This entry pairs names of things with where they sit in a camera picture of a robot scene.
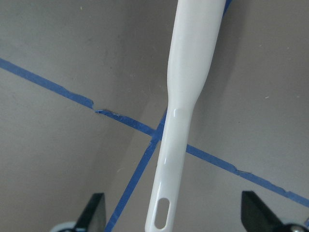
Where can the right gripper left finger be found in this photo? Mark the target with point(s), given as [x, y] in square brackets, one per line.
[93, 217]

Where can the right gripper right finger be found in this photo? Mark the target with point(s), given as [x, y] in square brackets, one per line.
[256, 216]

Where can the white hand brush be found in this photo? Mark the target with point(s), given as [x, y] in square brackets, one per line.
[195, 32]

